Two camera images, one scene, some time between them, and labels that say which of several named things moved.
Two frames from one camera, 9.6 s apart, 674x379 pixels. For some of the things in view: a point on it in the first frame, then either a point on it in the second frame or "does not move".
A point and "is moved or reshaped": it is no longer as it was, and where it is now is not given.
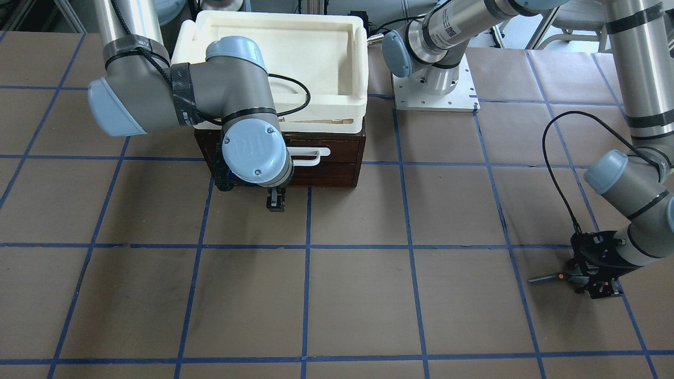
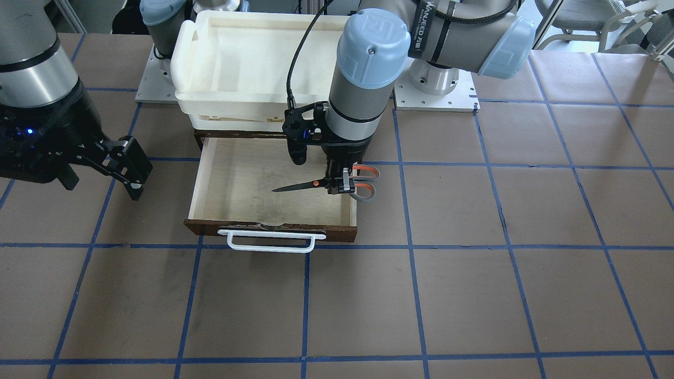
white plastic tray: x=316 y=63 does not move
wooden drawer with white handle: x=323 y=151 is moved or reshaped
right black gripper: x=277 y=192 -> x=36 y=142
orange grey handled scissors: x=570 y=276 -> x=364 y=176
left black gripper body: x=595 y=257 -> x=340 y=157
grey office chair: x=580 y=20 does not move
